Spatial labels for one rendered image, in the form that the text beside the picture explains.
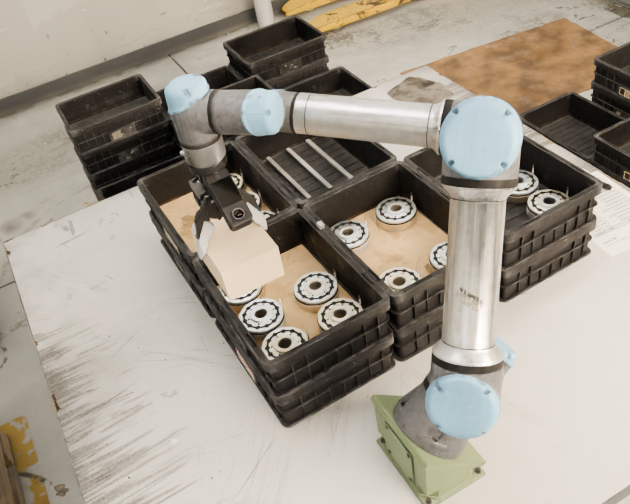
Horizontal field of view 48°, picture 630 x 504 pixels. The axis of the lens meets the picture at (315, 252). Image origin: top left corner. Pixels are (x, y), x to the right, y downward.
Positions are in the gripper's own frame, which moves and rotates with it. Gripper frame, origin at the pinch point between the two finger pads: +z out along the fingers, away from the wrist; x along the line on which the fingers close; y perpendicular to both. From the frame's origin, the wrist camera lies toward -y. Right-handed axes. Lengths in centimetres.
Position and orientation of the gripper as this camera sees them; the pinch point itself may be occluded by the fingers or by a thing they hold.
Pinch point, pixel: (235, 246)
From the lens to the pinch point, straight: 140.2
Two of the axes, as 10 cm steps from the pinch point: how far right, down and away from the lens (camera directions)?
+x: -8.7, 4.2, -2.7
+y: -4.7, -5.3, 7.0
